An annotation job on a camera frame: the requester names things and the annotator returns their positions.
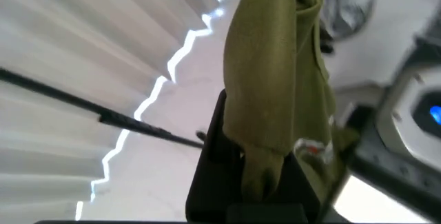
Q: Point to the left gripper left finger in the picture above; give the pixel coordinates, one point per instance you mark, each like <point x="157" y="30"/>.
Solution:
<point x="213" y="182"/>

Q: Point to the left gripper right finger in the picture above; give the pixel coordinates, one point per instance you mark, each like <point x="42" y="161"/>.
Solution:
<point x="296" y="186"/>

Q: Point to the green printed shirt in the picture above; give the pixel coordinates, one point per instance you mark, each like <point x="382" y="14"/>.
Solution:
<point x="262" y="62"/>

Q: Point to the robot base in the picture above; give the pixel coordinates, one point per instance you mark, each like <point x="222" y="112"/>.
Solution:
<point x="406" y="120"/>

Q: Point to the black clothes rack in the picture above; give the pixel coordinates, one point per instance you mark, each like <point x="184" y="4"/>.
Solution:
<point x="120" y="119"/>

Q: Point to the white curtain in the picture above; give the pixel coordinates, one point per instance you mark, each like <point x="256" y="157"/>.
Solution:
<point x="69" y="27"/>

